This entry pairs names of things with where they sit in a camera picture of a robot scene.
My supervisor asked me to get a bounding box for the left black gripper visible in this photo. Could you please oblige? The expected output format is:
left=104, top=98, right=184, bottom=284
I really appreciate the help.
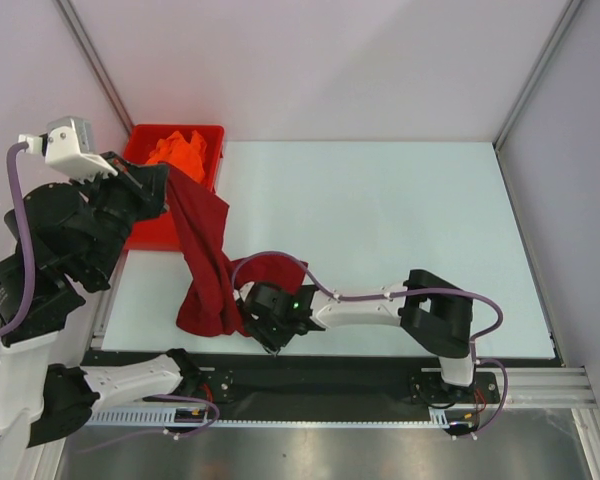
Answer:
left=74, top=149, right=173, bottom=281

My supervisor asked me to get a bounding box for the dark red t shirt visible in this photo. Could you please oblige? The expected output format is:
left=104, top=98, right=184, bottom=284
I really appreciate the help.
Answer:
left=167, top=169, right=311, bottom=340

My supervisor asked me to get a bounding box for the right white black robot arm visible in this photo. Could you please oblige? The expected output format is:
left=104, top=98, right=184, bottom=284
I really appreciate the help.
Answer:
left=234, top=270, right=478, bottom=401

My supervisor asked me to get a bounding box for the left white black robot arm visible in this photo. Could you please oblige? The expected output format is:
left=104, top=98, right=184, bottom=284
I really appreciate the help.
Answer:
left=0, top=152, right=200, bottom=448

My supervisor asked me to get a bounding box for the red plastic bin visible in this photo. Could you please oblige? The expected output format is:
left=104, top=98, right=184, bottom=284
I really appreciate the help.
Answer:
left=123, top=124, right=228, bottom=251

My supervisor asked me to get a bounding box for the orange t shirt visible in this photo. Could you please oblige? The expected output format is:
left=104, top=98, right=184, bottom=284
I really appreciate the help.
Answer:
left=146, top=131, right=207, bottom=183

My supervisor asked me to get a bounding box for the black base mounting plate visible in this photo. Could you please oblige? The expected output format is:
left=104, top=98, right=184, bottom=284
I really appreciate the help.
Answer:
left=175, top=353, right=500, bottom=418

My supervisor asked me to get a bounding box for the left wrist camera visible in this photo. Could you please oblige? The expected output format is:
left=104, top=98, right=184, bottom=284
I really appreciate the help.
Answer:
left=18, top=116, right=118, bottom=183

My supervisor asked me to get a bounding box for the left corner aluminium post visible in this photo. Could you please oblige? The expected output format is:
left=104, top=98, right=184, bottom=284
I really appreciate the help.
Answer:
left=52, top=0, right=134, bottom=137

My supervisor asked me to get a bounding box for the slotted grey cable duct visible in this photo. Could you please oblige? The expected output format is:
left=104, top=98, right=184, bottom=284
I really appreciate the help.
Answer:
left=86, top=404, right=477, bottom=430

